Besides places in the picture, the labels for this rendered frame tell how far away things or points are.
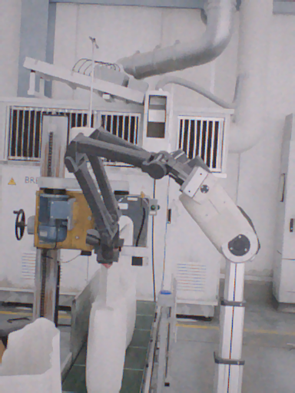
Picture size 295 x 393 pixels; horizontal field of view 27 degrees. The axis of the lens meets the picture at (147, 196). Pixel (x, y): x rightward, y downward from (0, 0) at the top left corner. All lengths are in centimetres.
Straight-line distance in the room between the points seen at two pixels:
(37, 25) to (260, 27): 245
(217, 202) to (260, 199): 491
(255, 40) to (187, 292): 261
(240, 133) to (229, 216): 387
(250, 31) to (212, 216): 419
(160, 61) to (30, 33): 193
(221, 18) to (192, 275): 243
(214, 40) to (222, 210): 329
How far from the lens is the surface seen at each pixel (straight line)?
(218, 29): 571
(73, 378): 341
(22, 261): 637
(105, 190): 314
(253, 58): 653
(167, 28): 757
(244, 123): 646
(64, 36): 768
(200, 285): 622
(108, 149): 250
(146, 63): 599
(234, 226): 264
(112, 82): 591
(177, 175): 242
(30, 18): 734
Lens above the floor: 152
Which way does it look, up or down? 3 degrees down
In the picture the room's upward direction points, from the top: 3 degrees clockwise
